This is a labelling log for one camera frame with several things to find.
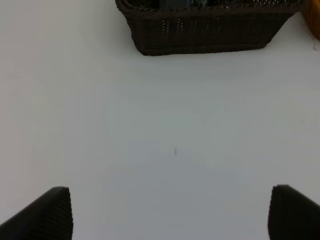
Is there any orange wicker basket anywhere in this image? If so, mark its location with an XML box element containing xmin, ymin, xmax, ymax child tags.
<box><xmin>302</xmin><ymin>0</ymin><xmax>320</xmax><ymax>40</ymax></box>

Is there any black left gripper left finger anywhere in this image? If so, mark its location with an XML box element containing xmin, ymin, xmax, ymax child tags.
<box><xmin>0</xmin><ymin>186</ymin><xmax>74</xmax><ymax>240</ymax></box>

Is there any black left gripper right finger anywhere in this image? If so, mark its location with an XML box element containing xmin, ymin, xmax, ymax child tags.
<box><xmin>267</xmin><ymin>184</ymin><xmax>320</xmax><ymax>240</ymax></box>

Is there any dark brown wicker basket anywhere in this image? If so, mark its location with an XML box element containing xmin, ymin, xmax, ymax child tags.
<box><xmin>116</xmin><ymin>0</ymin><xmax>306</xmax><ymax>56</ymax></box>

